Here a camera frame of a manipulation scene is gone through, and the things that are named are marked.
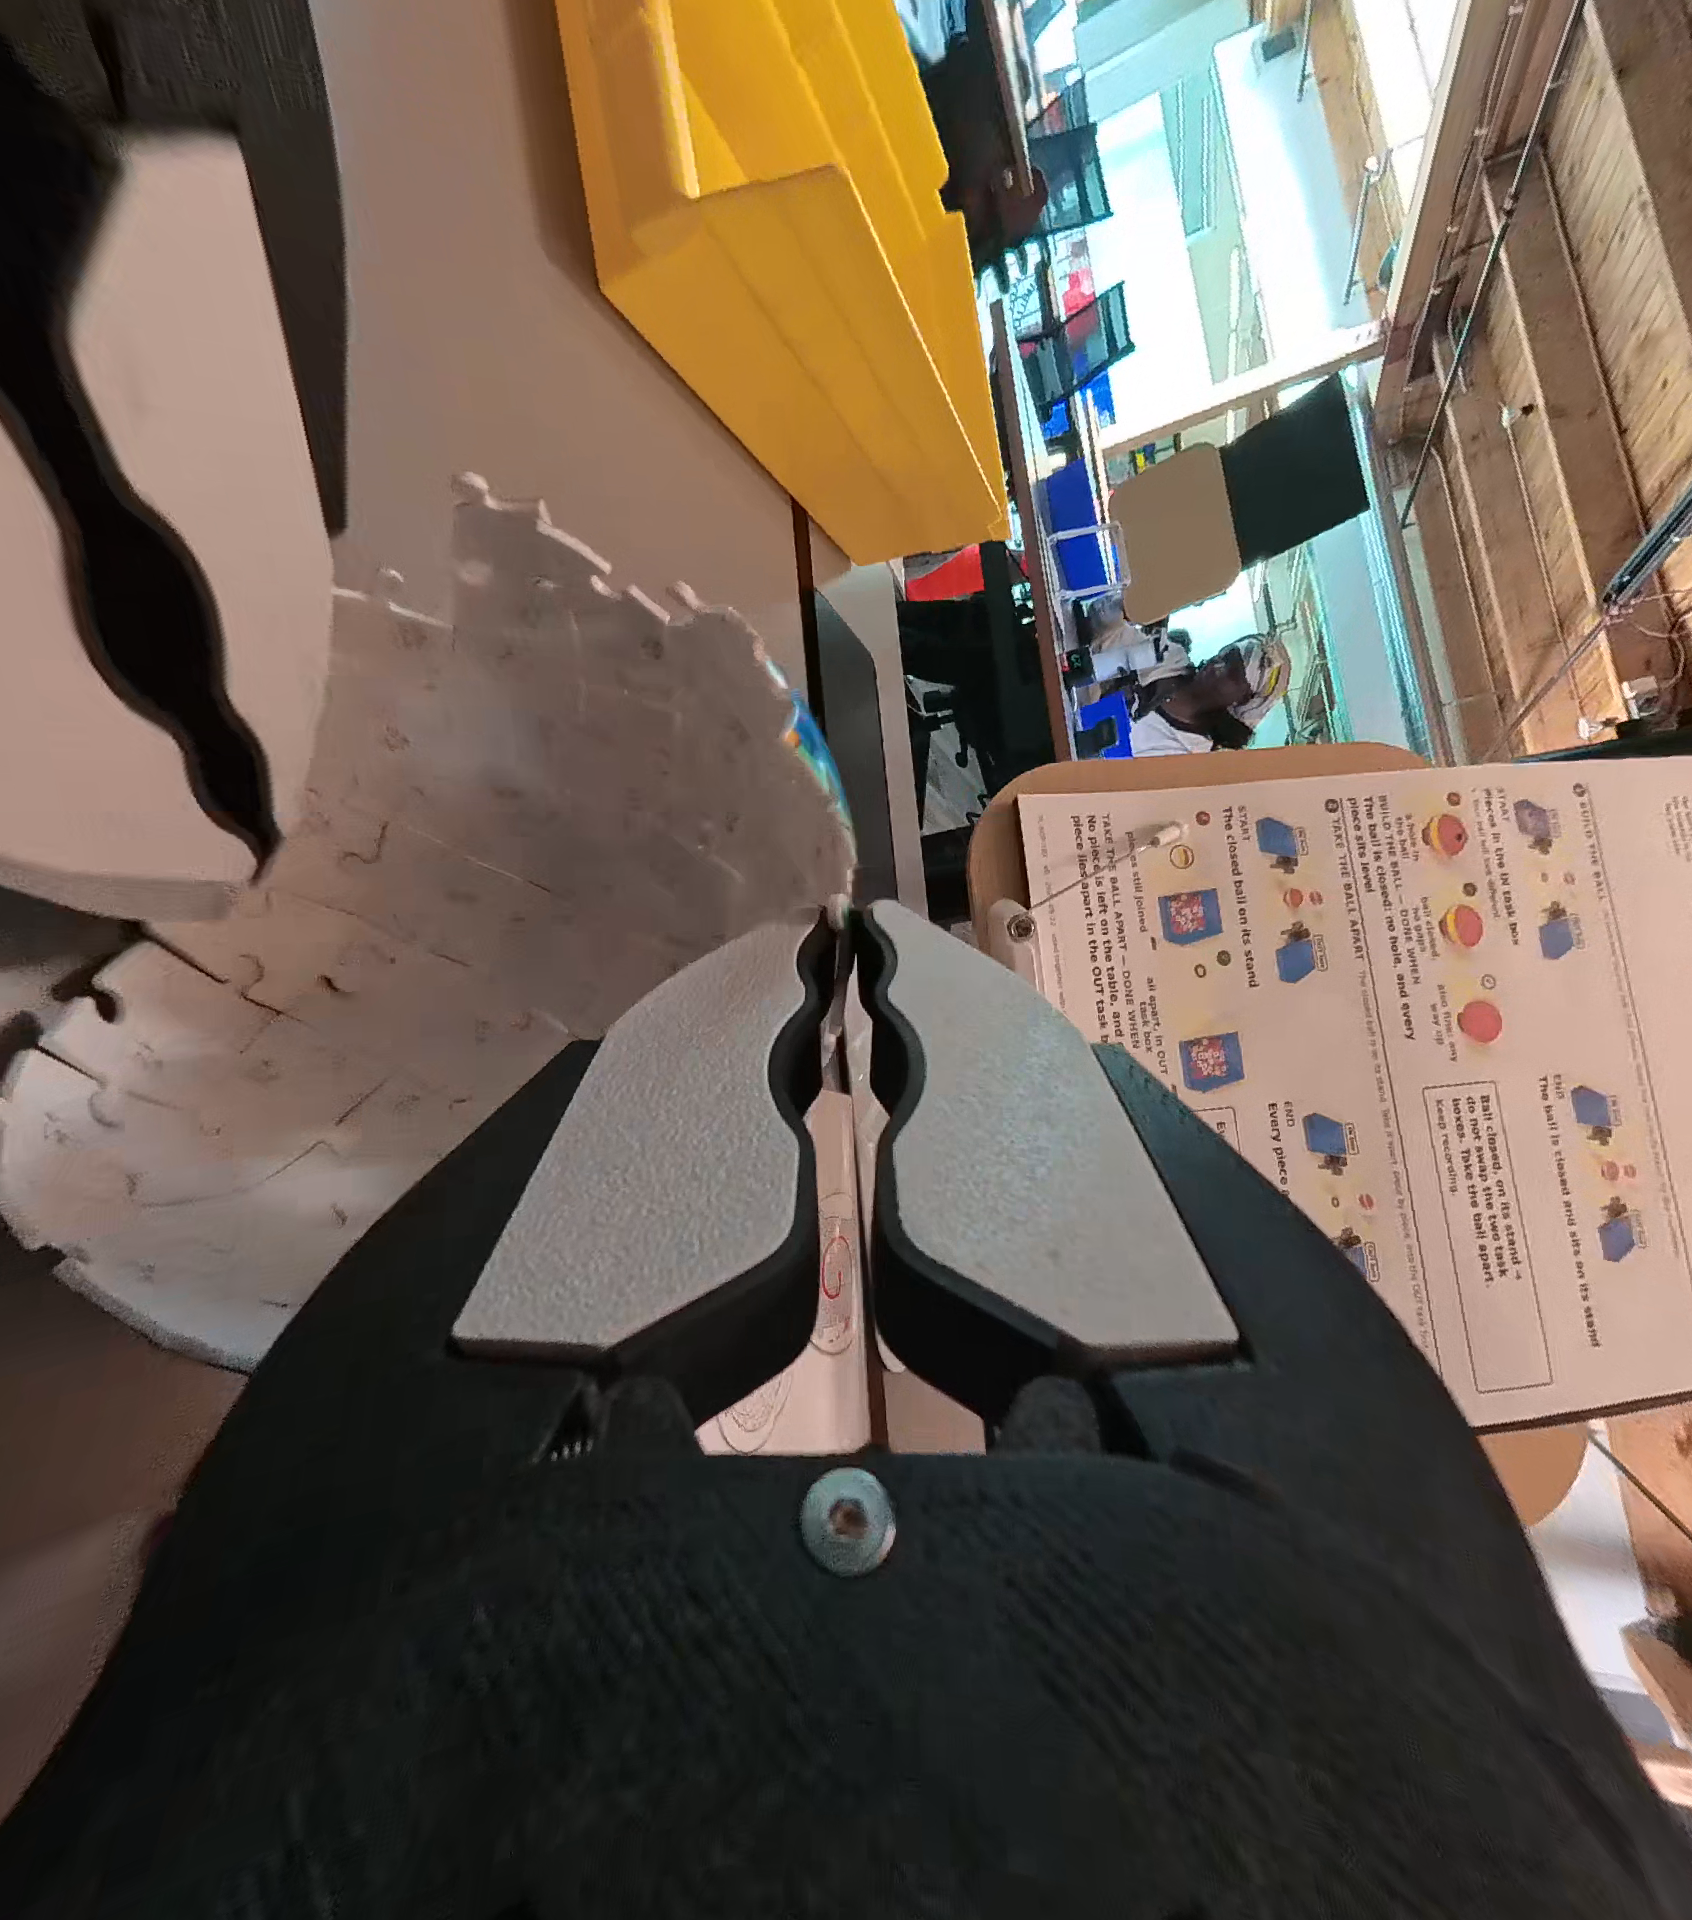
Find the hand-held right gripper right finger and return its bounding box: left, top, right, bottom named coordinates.
left=856, top=902, right=1245, bottom=1429

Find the wooden instruction board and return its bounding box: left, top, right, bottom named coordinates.
left=966, top=744, right=1692, bottom=1525

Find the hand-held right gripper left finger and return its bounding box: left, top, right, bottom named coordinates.
left=452, top=902, right=849, bottom=1429

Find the yellow plastic bin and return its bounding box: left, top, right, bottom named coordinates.
left=552, top=0, right=1013, bottom=570

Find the white folded instruction leaflet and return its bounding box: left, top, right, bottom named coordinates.
left=697, top=1080, right=897, bottom=1459

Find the black desk cable flap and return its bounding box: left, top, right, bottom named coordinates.
left=792, top=503, right=922, bottom=902

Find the partly built puzzle ball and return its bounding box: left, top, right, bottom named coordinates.
left=0, top=472, right=861, bottom=1374

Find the printed instruction sheet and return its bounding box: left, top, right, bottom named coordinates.
left=1018, top=752, right=1692, bottom=1429

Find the small wooden background board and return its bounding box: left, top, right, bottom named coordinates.
left=1109, top=443, right=1245, bottom=624

